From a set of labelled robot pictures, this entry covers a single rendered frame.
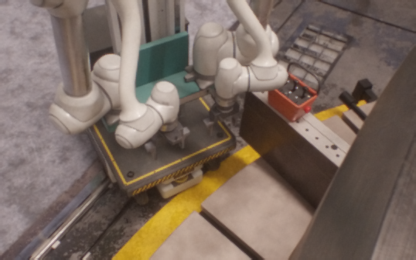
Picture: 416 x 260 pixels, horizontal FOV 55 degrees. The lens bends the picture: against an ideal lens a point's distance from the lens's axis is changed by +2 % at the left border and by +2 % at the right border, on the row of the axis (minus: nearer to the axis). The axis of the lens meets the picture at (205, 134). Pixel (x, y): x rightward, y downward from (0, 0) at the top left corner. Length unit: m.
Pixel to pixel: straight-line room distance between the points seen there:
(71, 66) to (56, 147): 1.36
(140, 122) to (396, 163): 1.07
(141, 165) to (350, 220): 1.82
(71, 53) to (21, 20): 2.46
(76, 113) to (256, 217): 0.99
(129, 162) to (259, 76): 0.91
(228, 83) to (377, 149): 1.17
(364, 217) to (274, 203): 1.70
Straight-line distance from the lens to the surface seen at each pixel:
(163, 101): 1.45
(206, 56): 1.84
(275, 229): 2.00
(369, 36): 3.78
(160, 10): 1.87
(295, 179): 2.07
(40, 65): 3.32
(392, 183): 0.40
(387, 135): 0.46
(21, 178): 2.65
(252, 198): 2.06
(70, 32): 1.31
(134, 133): 1.38
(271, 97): 1.90
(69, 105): 1.55
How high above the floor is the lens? 2.07
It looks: 51 degrees down
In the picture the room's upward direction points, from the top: 4 degrees clockwise
